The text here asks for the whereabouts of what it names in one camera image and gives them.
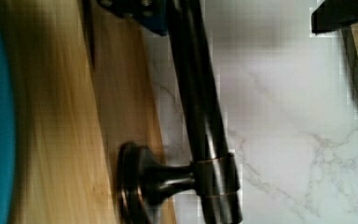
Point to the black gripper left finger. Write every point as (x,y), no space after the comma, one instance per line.
(151,14)

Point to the black drawer handle bar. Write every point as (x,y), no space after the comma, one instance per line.
(143,184)

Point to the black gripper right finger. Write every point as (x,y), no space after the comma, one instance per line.
(332,15)

